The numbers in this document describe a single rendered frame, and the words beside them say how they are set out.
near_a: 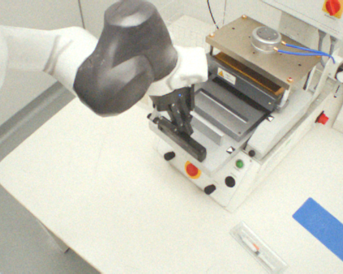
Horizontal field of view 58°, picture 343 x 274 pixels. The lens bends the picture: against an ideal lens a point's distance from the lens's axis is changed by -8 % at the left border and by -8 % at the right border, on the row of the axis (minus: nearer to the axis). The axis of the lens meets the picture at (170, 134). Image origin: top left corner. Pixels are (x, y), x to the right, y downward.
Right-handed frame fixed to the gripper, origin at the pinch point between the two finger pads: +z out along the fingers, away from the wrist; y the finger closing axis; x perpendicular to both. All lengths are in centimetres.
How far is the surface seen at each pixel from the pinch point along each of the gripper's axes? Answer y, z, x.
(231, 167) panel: -2.1, 17.4, 10.6
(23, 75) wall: 18, 69, -142
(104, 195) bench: 27.3, 19.4, -14.0
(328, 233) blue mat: -7, 32, 43
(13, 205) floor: 77, 81, -86
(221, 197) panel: 5.3, 24.6, 12.3
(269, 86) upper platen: -22.5, 4.8, 8.5
